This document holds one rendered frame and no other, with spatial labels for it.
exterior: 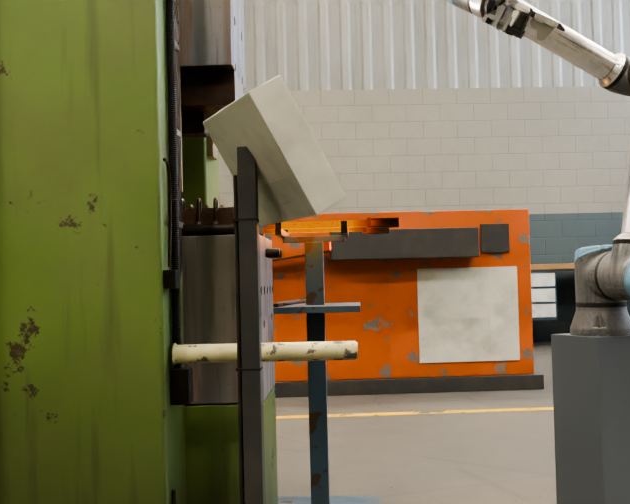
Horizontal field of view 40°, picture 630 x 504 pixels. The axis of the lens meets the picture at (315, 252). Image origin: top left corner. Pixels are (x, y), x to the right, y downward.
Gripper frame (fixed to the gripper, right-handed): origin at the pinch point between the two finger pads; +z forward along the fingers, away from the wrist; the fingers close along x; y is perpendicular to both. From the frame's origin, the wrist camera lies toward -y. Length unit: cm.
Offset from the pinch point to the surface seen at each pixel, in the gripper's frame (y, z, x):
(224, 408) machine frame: 122, 0, 43
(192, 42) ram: 43, -53, 62
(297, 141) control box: 43, 18, 70
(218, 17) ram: 34, -53, 57
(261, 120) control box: 42, 14, 77
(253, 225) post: 64, 13, 68
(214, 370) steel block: 115, -7, 46
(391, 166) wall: 196, -573, -512
